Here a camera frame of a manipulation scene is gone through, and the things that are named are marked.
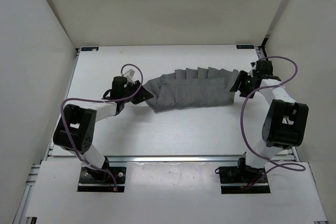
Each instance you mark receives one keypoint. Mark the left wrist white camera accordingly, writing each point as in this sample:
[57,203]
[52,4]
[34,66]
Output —
[129,75]

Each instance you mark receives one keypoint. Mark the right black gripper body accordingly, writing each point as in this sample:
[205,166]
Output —
[252,88]

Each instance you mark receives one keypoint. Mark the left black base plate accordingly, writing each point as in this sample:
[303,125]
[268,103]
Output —
[94,181]

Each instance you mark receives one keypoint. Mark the aluminium front rail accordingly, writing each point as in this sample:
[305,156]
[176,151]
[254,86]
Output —
[179,158]

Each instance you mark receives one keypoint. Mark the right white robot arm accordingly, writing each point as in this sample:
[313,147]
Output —
[285,122]

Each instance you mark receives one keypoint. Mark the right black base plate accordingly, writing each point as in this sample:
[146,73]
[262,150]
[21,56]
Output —
[242,179]

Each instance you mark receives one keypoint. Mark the blue corner label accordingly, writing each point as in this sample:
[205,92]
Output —
[245,47]
[89,48]

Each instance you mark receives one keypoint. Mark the right blue corner label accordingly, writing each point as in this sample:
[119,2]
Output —
[245,47]

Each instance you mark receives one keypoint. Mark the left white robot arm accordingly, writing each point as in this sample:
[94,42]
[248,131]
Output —
[76,126]

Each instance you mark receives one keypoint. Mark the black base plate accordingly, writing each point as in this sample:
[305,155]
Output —
[94,181]
[242,179]

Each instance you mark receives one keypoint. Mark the grey pleated skirt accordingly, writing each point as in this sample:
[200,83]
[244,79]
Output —
[191,88]

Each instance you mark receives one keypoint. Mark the left blue corner label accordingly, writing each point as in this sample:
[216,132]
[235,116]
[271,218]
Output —
[89,48]

